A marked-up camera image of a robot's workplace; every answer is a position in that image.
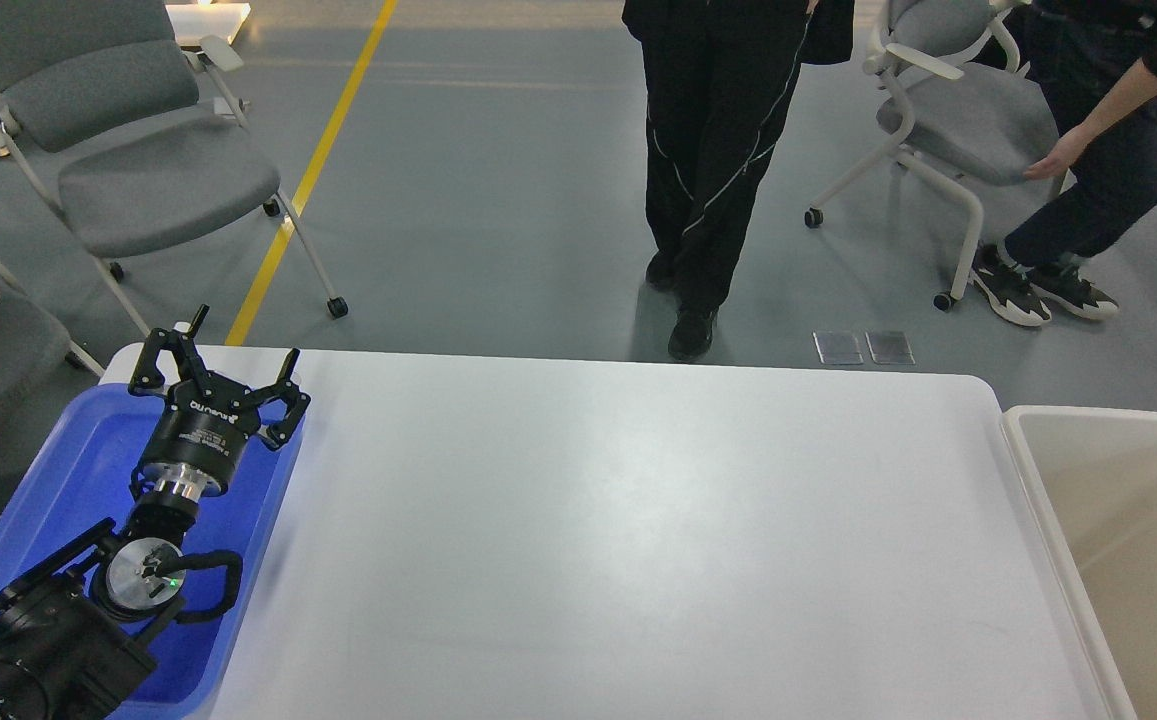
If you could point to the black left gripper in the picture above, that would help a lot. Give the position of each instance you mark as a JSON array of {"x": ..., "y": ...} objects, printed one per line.
[{"x": 200, "y": 432}]

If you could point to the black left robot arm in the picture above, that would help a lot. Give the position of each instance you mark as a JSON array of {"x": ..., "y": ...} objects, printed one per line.
[{"x": 130, "y": 549}]

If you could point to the beige plastic bin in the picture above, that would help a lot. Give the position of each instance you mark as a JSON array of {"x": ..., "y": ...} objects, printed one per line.
[{"x": 1090, "y": 476}]

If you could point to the blue plastic tray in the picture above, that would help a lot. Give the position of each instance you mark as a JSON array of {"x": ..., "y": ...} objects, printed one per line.
[{"x": 81, "y": 476}]

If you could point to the right metal floor plate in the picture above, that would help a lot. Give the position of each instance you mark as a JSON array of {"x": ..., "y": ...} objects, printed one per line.
[{"x": 890, "y": 348}]

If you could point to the metal floor plate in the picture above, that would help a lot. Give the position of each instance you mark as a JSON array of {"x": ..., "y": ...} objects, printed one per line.
[
  {"x": 837, "y": 348},
  {"x": 890, "y": 348}
]

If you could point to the white table in background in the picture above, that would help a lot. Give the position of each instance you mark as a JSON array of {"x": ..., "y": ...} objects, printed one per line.
[{"x": 194, "y": 20}]

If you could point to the left metal floor plate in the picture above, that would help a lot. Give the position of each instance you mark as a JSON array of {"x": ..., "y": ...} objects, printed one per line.
[{"x": 837, "y": 348}]

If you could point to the seated person in black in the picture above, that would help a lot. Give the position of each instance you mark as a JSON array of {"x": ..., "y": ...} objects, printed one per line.
[{"x": 1096, "y": 64}]

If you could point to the grey chair right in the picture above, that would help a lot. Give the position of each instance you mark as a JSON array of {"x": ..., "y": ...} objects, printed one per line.
[{"x": 958, "y": 95}]

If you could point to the person in black tracksuit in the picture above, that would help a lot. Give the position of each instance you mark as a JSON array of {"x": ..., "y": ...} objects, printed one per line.
[{"x": 719, "y": 76}]

